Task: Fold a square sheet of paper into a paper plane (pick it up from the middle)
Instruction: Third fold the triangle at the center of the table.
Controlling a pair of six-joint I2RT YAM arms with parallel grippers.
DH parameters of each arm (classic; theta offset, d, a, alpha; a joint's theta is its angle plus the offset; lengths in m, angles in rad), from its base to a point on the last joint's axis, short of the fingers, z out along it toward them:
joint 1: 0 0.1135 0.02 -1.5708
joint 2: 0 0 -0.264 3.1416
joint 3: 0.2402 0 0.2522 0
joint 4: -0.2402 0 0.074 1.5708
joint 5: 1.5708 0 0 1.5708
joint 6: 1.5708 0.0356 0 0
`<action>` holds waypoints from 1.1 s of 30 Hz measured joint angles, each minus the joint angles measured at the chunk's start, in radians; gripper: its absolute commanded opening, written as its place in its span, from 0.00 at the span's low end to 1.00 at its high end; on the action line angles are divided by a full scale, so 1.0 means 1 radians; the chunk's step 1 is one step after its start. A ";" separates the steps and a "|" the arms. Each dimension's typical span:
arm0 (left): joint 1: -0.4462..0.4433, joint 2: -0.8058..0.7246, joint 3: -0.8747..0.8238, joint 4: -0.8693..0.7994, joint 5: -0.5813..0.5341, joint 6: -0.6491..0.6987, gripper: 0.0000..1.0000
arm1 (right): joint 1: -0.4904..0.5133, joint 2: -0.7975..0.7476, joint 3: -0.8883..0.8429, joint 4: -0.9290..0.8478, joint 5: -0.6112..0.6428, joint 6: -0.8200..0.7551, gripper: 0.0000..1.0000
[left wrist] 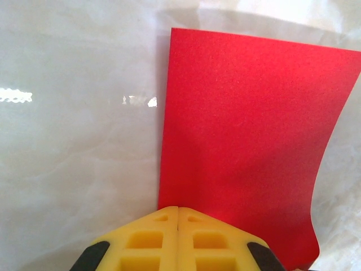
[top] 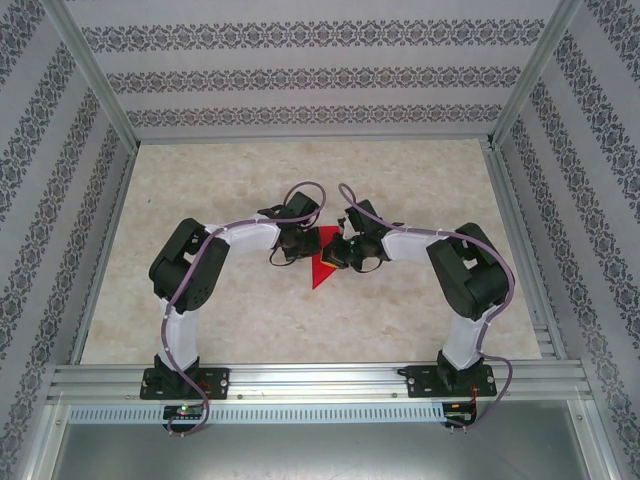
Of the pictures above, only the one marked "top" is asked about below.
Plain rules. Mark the red paper sheet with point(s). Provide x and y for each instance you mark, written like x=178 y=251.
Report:
x=320 y=275

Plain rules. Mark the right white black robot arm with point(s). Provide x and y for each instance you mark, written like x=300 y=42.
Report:
x=465 y=345

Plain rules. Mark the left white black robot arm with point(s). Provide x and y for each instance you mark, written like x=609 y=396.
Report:
x=180 y=340

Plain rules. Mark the grey metal tray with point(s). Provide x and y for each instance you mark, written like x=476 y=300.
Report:
x=320 y=450

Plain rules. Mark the aluminium frame cross beam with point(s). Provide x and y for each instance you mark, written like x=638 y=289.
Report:
x=310 y=136

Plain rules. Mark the aluminium mounting rail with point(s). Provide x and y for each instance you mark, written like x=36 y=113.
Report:
x=320 y=380

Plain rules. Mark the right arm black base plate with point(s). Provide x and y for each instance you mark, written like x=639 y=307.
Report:
x=422 y=382

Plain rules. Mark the aluminium table side rail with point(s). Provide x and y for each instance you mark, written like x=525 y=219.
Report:
x=522 y=250
x=105 y=250

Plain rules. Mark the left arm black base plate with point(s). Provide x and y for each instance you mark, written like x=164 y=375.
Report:
x=215 y=382

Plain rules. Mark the aluminium frame post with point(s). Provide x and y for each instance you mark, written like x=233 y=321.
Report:
x=95 y=75
x=535 y=75

